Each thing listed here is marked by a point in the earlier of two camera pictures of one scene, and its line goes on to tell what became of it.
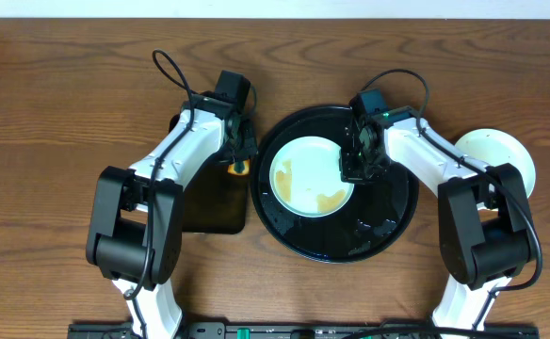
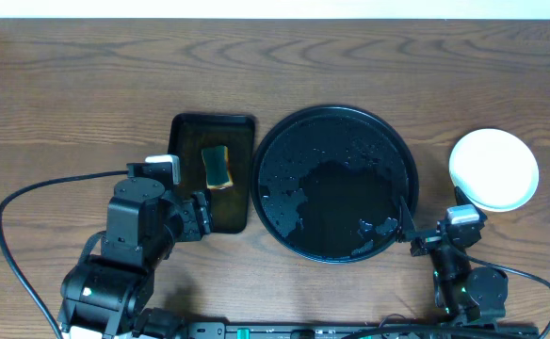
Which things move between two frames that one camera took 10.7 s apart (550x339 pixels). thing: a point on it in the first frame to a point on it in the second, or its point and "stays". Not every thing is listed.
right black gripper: x=357 y=166 to x=428 y=238
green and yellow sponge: x=231 y=169 to x=217 y=161
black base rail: x=303 y=330 stays
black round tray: x=375 y=217 stays
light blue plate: x=305 y=177 to x=496 y=169
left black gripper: x=243 y=148 to x=201 y=215
